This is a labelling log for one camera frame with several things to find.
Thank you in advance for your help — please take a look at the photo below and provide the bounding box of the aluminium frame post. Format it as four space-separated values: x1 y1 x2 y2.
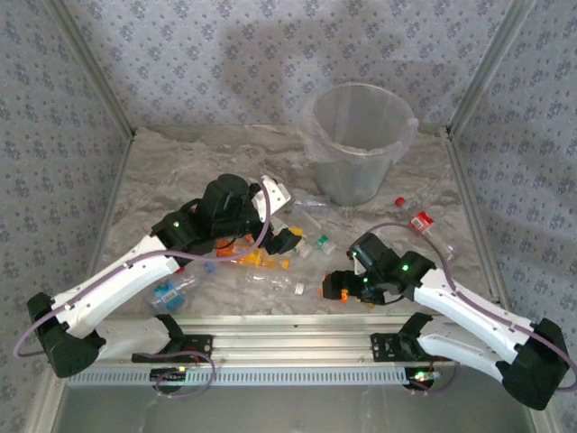
44 0 137 137
444 0 538 136

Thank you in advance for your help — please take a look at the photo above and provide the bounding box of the clear bottle green cap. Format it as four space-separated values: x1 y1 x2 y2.
292 209 338 257

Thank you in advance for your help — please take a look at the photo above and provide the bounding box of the clear bottle blue label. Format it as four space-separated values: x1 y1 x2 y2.
144 263 218 316

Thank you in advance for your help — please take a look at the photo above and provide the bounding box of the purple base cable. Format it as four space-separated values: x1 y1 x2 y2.
408 358 462 396
152 350 217 399

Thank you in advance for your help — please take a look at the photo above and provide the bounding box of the clear bottle red cap red label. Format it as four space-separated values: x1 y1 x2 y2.
394 196 457 263

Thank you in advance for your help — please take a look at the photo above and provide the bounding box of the aluminium frame rail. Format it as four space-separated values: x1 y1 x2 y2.
24 130 137 433
444 127 514 306

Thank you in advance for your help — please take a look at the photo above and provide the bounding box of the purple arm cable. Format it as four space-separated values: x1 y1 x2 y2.
12 182 274 360
365 221 577 392

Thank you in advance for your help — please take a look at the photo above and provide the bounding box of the clear plastic bucket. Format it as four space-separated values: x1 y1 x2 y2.
299 82 420 207

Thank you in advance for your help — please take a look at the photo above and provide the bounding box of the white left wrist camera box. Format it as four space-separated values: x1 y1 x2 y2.
251 174 293 223

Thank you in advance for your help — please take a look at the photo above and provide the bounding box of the aluminium base beam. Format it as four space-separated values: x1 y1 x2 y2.
96 314 452 367

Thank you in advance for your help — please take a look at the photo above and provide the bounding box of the large orange plastic bottle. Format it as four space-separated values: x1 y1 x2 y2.
215 237 293 272

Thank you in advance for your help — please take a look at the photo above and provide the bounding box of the grey slotted cable duct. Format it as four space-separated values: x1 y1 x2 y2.
67 365 436 388

